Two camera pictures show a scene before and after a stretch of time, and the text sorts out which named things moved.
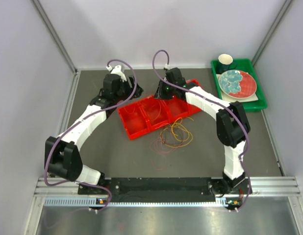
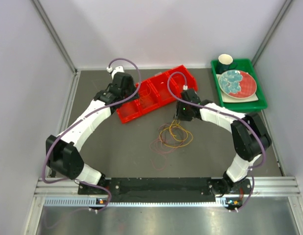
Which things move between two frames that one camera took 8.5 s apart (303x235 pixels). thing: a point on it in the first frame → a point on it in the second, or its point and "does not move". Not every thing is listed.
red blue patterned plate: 237,84 does not move
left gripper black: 127,84 does not move
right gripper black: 160,94 → 179,115
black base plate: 179,187 does not move
